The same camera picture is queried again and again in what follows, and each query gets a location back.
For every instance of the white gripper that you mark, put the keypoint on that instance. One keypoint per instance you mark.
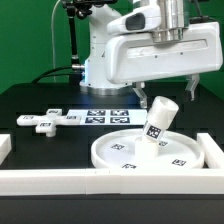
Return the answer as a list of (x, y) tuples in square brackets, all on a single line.
[(132, 55)]

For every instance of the white round table top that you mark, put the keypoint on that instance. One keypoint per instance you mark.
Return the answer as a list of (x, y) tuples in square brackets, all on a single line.
[(129, 149)]

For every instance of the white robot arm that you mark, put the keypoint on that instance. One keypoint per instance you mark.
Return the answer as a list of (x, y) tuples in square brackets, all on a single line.
[(156, 40)]

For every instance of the white marker sheet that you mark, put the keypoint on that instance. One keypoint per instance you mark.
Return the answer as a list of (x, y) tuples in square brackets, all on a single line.
[(110, 116)]

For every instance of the white obstacle fence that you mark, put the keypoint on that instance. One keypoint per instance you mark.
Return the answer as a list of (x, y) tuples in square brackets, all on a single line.
[(105, 181)]

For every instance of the white cross-shaped table base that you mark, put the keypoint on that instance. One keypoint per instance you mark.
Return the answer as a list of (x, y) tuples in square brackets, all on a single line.
[(48, 123)]

